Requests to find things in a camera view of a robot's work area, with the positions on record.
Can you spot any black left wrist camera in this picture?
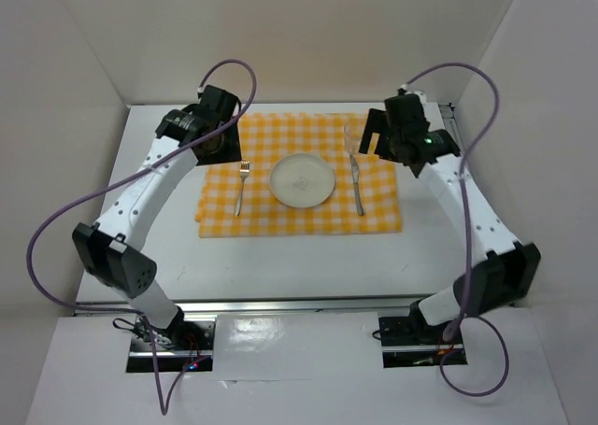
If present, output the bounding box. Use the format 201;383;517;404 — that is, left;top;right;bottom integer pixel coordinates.
198;85;241;123

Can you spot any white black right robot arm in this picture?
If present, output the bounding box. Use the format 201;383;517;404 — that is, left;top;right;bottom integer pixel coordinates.
345;108;541;343

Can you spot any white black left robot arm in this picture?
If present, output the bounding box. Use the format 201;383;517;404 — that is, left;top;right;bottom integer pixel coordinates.
72;104;241;349

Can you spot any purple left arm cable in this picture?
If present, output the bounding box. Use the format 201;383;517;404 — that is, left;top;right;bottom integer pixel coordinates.
26;59;258;417

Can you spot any cream round plate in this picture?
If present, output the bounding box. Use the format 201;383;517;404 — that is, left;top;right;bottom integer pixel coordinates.
268;152;335;209

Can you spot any aluminium rail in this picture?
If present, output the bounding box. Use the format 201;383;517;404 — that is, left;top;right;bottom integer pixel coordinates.
74;293;421;315
438;103;463;149

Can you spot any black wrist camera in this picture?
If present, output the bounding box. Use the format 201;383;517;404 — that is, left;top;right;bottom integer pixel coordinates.
198;85;241;123
384;89;430;140

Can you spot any clear plastic cup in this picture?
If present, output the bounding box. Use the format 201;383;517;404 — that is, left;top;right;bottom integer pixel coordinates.
343;120;365;156

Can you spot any silver fork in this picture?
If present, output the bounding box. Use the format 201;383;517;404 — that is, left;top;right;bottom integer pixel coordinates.
235;161;250;217

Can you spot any silver table knife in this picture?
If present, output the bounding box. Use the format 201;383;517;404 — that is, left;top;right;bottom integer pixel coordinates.
349;154;365;216

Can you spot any aluminium front rail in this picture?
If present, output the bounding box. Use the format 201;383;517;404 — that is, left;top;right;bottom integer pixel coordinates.
74;293;421;315

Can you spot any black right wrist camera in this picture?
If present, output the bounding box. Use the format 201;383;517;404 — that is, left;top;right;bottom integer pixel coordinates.
384;89;430;140

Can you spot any yellow white checkered cloth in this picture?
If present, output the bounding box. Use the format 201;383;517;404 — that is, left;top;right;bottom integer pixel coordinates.
194;112;403;238

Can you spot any aluminium right side rail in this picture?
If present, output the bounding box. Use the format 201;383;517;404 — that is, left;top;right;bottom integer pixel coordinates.
438;103;463;149

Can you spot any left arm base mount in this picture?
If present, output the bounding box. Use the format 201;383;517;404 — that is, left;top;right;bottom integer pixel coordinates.
112;318;216;374

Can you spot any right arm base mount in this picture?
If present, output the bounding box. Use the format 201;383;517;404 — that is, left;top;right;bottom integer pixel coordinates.
371;304;468;369

